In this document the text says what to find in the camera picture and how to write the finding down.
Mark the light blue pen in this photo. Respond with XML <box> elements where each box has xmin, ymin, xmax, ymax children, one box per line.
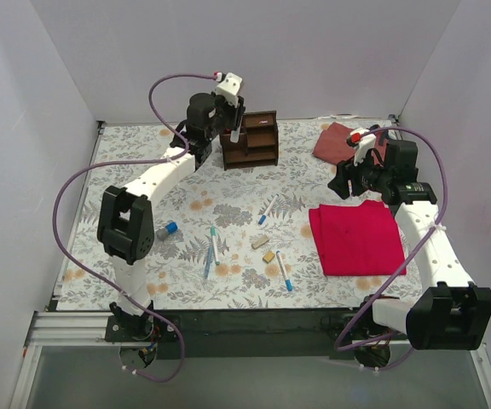
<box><xmin>203</xmin><ymin>244</ymin><xmax>214</xmax><ymax>279</ymax></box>

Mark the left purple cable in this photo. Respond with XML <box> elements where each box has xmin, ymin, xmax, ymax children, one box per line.
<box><xmin>52</xmin><ymin>72</ymin><xmax>225</xmax><ymax>383</ymax></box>

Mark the tan small eraser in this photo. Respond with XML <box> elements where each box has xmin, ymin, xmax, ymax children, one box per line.
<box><xmin>263</xmin><ymin>251</ymin><xmax>275</xmax><ymax>263</ymax></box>

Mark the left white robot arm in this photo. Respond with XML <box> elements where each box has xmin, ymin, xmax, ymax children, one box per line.
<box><xmin>97</xmin><ymin>92</ymin><xmax>246</xmax><ymax>341</ymax></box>

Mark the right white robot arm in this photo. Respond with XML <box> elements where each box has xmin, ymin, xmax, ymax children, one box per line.
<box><xmin>328</xmin><ymin>133</ymin><xmax>491</xmax><ymax>350</ymax></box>

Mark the floral table mat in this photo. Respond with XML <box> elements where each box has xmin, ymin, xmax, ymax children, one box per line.
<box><xmin>55</xmin><ymin>119</ymin><xmax>422</xmax><ymax>311</ymax></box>

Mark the beige eraser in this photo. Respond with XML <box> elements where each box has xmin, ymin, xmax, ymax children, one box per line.
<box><xmin>251</xmin><ymin>235</ymin><xmax>269</xmax><ymax>250</ymax></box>

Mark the terracotta folded shirt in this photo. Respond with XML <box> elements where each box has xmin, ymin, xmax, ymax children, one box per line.
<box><xmin>313</xmin><ymin>123</ymin><xmax>393</xmax><ymax>165</ymax></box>

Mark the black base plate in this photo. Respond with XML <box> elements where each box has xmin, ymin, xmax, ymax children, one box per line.
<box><xmin>104</xmin><ymin>308</ymin><xmax>408</xmax><ymax>361</ymax></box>

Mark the crimson folded cloth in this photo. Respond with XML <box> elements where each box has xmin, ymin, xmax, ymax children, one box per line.
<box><xmin>309</xmin><ymin>200</ymin><xmax>405</xmax><ymax>277</ymax></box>

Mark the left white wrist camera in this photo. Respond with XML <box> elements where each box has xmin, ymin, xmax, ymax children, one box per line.
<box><xmin>214</xmin><ymin>72</ymin><xmax>243</xmax><ymax>107</ymax></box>

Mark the blue tipped white pen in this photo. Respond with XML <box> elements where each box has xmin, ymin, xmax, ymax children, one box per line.
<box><xmin>275</xmin><ymin>251</ymin><xmax>292</xmax><ymax>291</ymax></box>

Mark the green highlighter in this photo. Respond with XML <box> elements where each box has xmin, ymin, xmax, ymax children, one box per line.
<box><xmin>229</xmin><ymin>130</ymin><xmax>240</xmax><ymax>143</ymax></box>

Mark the purple cable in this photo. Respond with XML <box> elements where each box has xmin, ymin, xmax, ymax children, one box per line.
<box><xmin>333</xmin><ymin>126</ymin><xmax>448</xmax><ymax>372</ymax></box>
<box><xmin>52</xmin><ymin>72</ymin><xmax>225</xmax><ymax>383</ymax></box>

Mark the teal capped white pen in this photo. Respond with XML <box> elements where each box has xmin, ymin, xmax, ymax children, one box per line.
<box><xmin>211</xmin><ymin>226</ymin><xmax>221</xmax><ymax>266</ymax></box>

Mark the brown wooden desk organizer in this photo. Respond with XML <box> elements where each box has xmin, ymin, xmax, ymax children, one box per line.
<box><xmin>219</xmin><ymin>111</ymin><xmax>279</xmax><ymax>170</ymax></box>

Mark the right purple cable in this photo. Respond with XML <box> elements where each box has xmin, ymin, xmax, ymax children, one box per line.
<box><xmin>333</xmin><ymin>126</ymin><xmax>448</xmax><ymax>372</ymax></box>

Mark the blue capped white pen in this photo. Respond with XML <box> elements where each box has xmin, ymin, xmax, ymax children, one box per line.
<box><xmin>257</xmin><ymin>193</ymin><xmax>280</xmax><ymax>226</ymax></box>

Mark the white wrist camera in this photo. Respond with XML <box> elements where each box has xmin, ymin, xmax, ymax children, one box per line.
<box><xmin>346</xmin><ymin>128</ymin><xmax>377</xmax><ymax>166</ymax></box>
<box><xmin>214</xmin><ymin>72</ymin><xmax>243</xmax><ymax>107</ymax></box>

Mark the blue grey glue stick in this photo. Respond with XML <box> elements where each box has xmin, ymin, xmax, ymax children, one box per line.
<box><xmin>155</xmin><ymin>222</ymin><xmax>178</xmax><ymax>241</ymax></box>

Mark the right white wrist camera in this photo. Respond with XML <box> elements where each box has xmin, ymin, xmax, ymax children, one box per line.
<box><xmin>346</xmin><ymin>128</ymin><xmax>377</xmax><ymax>166</ymax></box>

